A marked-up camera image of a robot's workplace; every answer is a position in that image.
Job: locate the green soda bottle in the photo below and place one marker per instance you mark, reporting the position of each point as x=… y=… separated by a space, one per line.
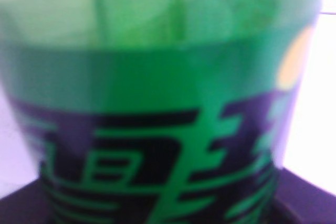
x=155 y=111

